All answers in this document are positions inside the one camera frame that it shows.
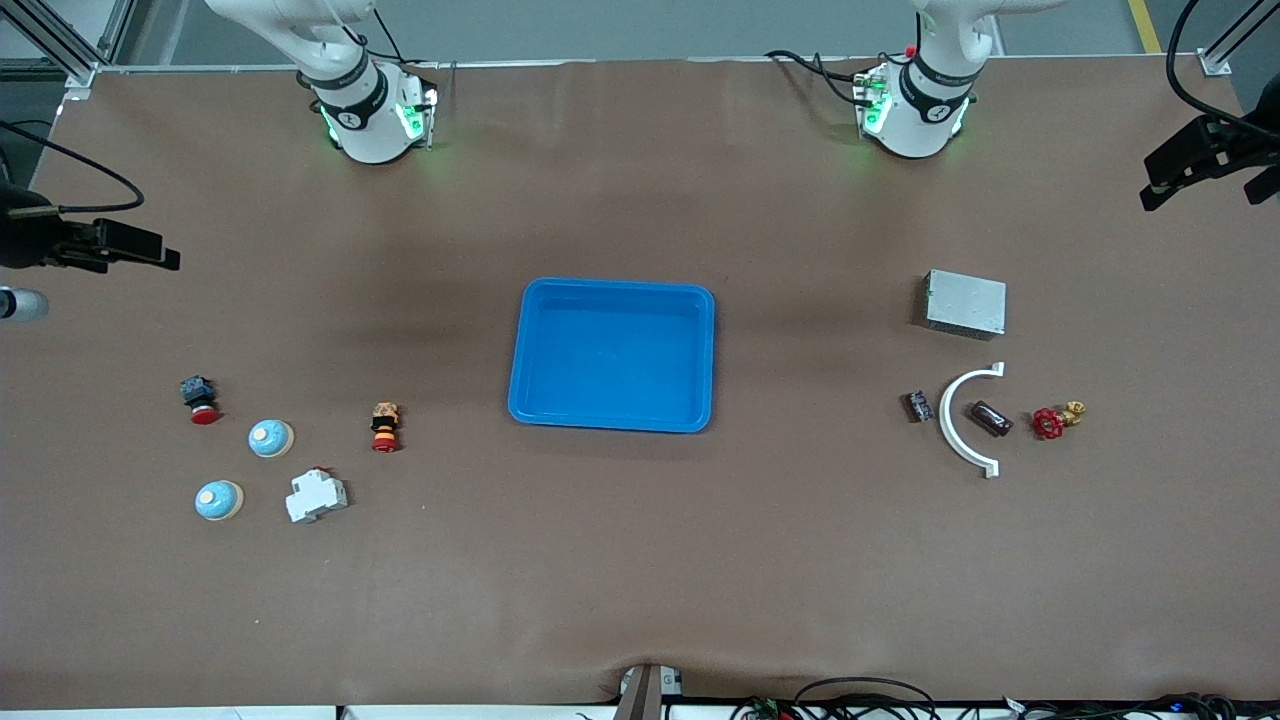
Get blue dome desk bell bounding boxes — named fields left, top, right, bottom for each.
left=247, top=418, right=295, bottom=460
left=194, top=480, right=245, bottom=523

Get long dark cylindrical capacitor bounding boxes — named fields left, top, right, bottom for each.
left=966, top=400, right=1014, bottom=439

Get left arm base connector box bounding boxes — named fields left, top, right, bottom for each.
left=852, top=62, right=894, bottom=136

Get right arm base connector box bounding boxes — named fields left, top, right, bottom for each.
left=395, top=66, right=441, bottom=151

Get grey metal power supply box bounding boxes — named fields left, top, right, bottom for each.
left=922, top=269, right=1007, bottom=341

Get red handwheel brass valve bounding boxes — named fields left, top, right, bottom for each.
left=1032, top=401, right=1087, bottom=441

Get white circuit breaker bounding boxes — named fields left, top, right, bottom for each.
left=285, top=467, right=349, bottom=524

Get blue plastic tray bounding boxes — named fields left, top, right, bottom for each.
left=507, top=277, right=717, bottom=434

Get brown table cover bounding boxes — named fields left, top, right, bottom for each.
left=0, top=55, right=1280, bottom=711

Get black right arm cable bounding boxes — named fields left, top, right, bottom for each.
left=0, top=120, right=147, bottom=217

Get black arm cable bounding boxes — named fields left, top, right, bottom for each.
left=1164, top=0, right=1280, bottom=129
left=0, top=120, right=147, bottom=217

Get aluminium frame profile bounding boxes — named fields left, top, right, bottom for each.
left=1197, top=0, right=1280, bottom=78
left=0, top=0, right=136, bottom=101

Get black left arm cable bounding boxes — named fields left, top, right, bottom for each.
left=1164, top=0, right=1280, bottom=129

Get red push button switch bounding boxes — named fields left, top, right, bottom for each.
left=180, top=375, right=221, bottom=426

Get black right base cables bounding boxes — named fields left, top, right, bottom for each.
left=345, top=0, right=441, bottom=71

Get black base cables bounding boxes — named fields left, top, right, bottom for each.
left=765, top=48, right=881, bottom=106
left=345, top=0, right=441, bottom=71

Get white curved plastic bracket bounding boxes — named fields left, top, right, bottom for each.
left=938, top=362, right=1005, bottom=479

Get black left base cables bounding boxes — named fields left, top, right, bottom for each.
left=765, top=48, right=881, bottom=106

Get black cable bundle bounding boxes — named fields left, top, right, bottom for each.
left=1020, top=692, right=1246, bottom=720

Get looped black cable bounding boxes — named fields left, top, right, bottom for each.
left=795, top=677, right=941, bottom=720

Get metal table edge bracket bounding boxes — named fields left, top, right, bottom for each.
left=612, top=664, right=684, bottom=720

